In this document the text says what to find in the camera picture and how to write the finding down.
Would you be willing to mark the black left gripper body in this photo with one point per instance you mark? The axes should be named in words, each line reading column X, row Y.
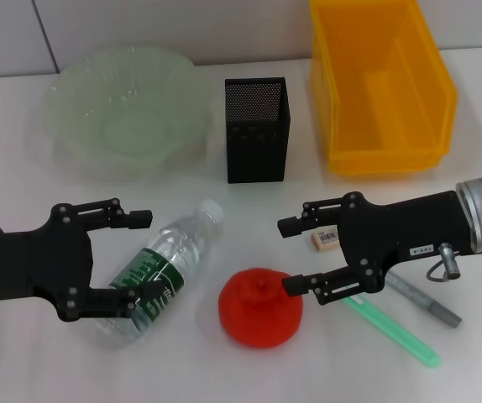
column 27, row 264

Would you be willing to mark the beige eraser with barcode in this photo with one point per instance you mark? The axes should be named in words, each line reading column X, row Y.
column 327, row 240

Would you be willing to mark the clear wavy glass fruit plate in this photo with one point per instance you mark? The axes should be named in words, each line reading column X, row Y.
column 123, row 117

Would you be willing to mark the black mesh pen holder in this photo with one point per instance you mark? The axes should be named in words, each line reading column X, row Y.
column 255, row 142

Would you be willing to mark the grey pen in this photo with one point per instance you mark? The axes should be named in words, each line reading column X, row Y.
column 430, row 304

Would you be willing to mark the clear green-label water bottle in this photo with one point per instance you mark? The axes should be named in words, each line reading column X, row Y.
column 174, row 247

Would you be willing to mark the red-orange toy fruit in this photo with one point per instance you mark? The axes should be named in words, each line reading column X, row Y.
column 258, row 319

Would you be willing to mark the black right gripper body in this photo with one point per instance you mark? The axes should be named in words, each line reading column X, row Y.
column 409, row 231

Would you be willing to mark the green pen with white cap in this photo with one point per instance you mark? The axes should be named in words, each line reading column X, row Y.
column 392, row 333

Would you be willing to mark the yellow plastic bin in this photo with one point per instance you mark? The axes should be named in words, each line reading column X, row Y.
column 384, row 105

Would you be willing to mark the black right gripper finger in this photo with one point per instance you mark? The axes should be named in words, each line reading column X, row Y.
column 321, row 214
column 337, row 285

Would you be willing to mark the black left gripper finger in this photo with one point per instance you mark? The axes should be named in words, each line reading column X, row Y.
column 115, row 300
column 106, row 214

